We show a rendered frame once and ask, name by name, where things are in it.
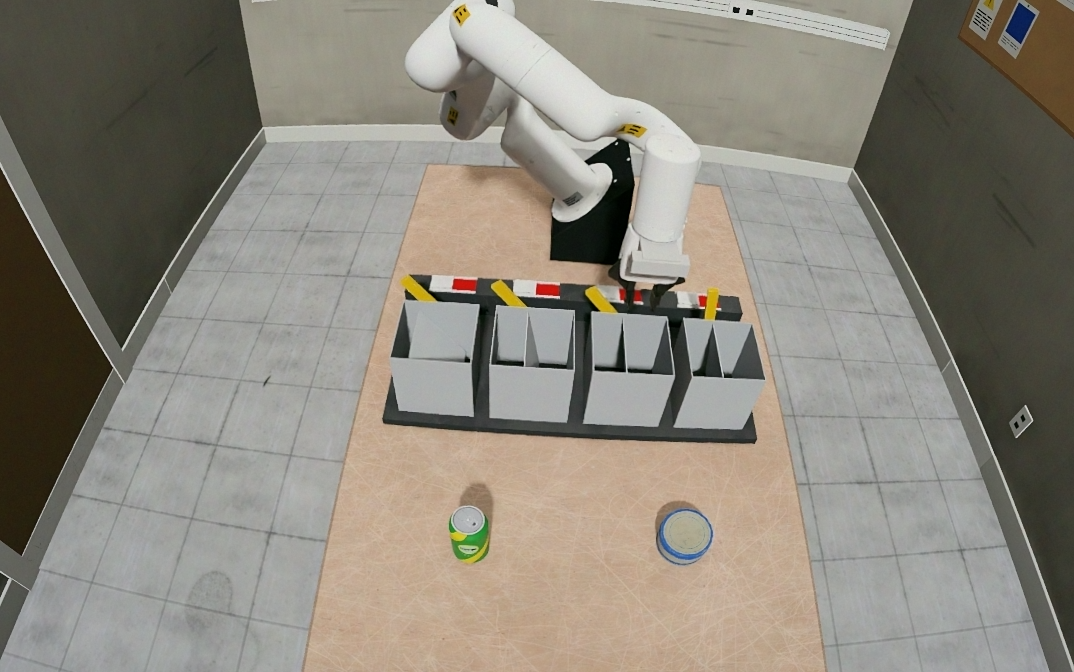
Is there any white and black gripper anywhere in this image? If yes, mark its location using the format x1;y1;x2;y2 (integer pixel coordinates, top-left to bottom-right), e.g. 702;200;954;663
608;222;685;312

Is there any round tin with blue-rimmed lid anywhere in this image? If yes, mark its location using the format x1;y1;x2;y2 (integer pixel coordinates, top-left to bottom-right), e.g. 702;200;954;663
656;509;713;566

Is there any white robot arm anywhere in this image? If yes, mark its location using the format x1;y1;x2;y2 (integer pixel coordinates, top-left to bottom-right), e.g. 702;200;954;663
405;0;701;277

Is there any green drink can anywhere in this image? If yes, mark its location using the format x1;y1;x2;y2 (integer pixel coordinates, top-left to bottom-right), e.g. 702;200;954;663
448;506;489;563

